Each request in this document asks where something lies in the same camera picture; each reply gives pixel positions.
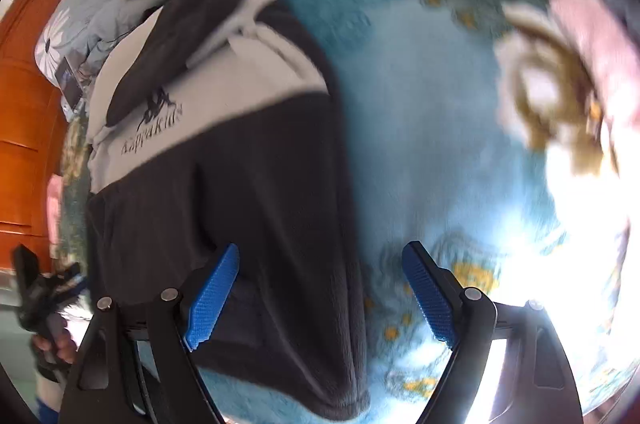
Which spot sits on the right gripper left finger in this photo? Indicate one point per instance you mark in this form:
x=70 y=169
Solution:
x=135 y=362

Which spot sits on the black and white fleece jacket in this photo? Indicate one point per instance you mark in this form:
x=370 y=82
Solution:
x=212 y=124

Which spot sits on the person left hand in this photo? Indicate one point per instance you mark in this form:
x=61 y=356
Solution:
x=66 y=348

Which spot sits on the pink white striped cloth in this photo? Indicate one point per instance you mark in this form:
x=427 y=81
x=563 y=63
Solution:
x=54 y=207

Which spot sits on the orange wooden headboard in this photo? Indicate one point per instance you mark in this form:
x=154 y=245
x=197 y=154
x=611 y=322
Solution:
x=32 y=130

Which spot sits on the smartphone on white stand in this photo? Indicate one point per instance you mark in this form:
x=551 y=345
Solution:
x=69 y=84

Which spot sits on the light blue floral quilt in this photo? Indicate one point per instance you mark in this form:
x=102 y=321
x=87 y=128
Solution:
x=85 y=32

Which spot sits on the teal floral bed blanket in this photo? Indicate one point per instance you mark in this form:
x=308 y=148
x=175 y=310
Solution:
x=464 y=127

